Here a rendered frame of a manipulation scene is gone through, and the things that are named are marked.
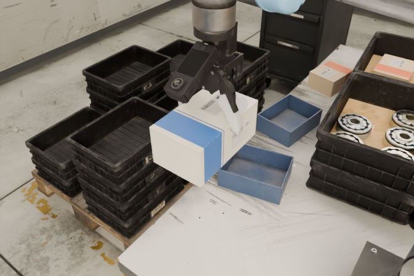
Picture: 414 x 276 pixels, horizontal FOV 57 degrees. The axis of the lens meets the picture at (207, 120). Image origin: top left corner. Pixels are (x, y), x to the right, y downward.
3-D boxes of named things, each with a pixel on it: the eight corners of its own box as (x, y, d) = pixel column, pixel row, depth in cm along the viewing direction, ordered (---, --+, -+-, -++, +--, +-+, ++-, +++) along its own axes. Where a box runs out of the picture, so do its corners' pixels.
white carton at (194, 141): (200, 188, 71) (199, 151, 66) (153, 162, 77) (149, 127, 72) (255, 133, 84) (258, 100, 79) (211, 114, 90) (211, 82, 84)
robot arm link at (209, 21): (219, 13, 59) (179, 2, 63) (219, 40, 62) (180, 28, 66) (244, 0, 64) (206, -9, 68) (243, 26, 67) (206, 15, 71)
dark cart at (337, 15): (308, 107, 277) (332, -19, 223) (254, 88, 298) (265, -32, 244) (338, 74, 315) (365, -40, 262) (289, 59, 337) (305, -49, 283)
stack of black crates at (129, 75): (130, 156, 213) (119, 88, 186) (95, 137, 227) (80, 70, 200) (177, 122, 238) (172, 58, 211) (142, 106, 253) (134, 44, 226)
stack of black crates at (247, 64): (230, 146, 219) (233, 79, 192) (189, 127, 234) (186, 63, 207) (264, 114, 245) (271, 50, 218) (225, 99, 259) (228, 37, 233)
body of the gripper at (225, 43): (243, 81, 75) (247, 22, 68) (218, 100, 69) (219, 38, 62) (212, 69, 78) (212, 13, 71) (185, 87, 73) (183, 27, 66)
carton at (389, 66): (379, 70, 152) (384, 53, 147) (411, 79, 146) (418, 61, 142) (368, 87, 141) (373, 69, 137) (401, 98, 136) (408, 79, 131)
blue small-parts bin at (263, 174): (217, 185, 119) (217, 169, 115) (233, 156, 130) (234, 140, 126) (279, 205, 113) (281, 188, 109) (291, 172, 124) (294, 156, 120)
